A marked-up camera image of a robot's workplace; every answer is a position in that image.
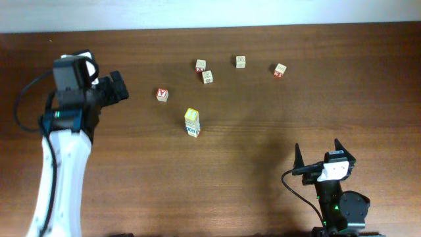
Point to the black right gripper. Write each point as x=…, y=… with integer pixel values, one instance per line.
x=309, y=178

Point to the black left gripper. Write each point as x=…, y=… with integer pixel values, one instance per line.
x=114, y=97

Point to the yellow wooden block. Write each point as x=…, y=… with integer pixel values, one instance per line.
x=191, y=116

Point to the blue edged X block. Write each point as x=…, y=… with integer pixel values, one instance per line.
x=191, y=129

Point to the green wooden block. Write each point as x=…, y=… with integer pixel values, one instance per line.
x=194, y=125

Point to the red number 6 block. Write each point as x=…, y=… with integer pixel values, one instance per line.
x=193, y=133

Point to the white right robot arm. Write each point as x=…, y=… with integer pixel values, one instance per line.
x=343, y=212

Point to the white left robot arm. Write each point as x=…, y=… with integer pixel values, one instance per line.
x=67, y=127

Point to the red letter A block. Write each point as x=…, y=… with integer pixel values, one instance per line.
x=162, y=95

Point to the red X wooden block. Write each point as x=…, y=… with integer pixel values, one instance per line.
x=200, y=65

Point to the plain K wooden block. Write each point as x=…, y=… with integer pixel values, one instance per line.
x=207, y=77

